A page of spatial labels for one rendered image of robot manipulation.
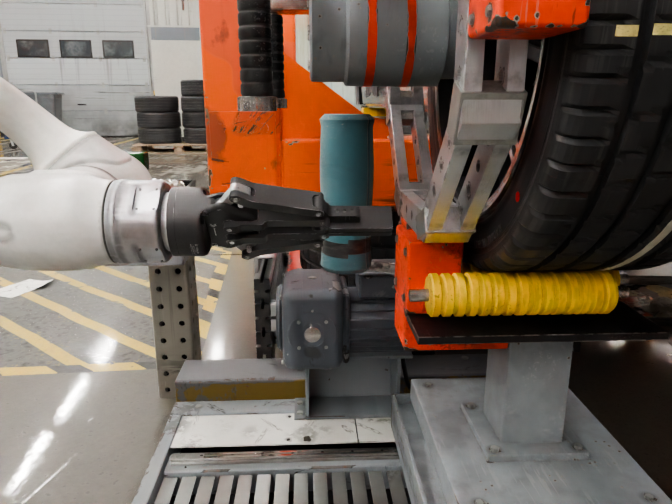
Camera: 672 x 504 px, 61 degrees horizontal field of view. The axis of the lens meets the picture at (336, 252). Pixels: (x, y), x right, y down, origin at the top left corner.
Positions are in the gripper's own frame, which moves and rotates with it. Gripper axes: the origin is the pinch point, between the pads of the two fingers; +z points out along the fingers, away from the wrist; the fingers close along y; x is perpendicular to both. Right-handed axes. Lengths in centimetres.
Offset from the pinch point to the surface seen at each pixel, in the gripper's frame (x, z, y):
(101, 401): 9, -60, -99
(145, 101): 599, -250, -581
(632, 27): 5.6, 21.9, 21.0
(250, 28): 16.3, -11.6, 12.0
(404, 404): -2, 14, -67
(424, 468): -17, 14, -51
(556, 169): -0.2, 18.5, 9.2
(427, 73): 24.0, 10.3, -0.9
